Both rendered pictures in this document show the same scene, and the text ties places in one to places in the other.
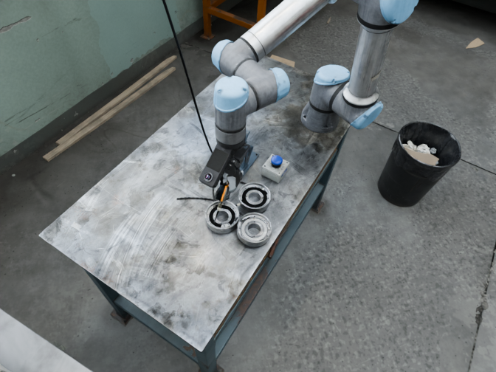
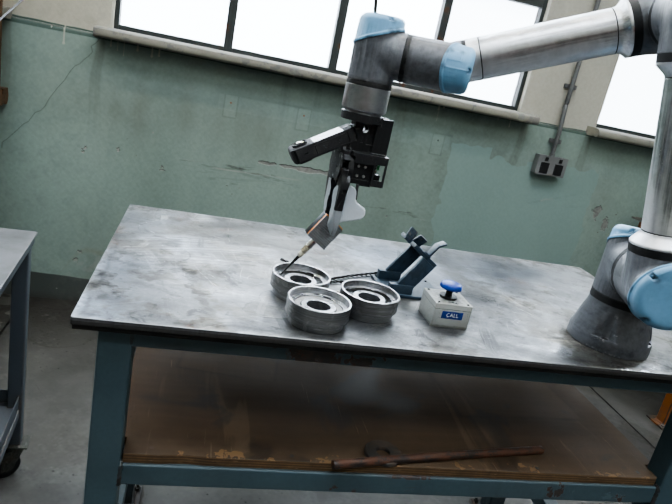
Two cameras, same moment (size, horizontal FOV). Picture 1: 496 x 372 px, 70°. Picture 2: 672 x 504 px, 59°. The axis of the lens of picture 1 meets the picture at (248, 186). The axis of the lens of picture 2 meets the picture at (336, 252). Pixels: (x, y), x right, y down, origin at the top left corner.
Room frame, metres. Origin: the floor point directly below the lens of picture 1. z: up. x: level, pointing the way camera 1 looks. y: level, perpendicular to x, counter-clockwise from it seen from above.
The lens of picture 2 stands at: (-0.05, -0.70, 1.21)
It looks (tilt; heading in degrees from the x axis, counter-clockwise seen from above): 17 degrees down; 48
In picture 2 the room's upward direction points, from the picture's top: 12 degrees clockwise
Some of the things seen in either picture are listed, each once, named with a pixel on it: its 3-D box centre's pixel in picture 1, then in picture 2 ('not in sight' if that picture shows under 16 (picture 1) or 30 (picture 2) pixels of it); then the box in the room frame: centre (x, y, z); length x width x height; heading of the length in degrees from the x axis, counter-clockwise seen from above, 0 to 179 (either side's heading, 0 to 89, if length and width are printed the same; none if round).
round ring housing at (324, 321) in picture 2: (254, 230); (317, 310); (0.54, -0.03, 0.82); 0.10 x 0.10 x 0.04
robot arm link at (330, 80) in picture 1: (331, 86); (637, 262); (1.08, -0.27, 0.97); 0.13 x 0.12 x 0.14; 42
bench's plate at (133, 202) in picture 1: (232, 156); (408, 288); (0.86, 0.06, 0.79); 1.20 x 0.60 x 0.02; 152
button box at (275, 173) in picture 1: (276, 167); (448, 307); (0.80, -0.09, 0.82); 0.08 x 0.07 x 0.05; 152
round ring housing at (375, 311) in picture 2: (254, 198); (368, 301); (0.66, -0.02, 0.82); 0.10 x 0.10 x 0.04
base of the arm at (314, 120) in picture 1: (322, 110); (615, 318); (1.09, -0.26, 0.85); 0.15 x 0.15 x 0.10
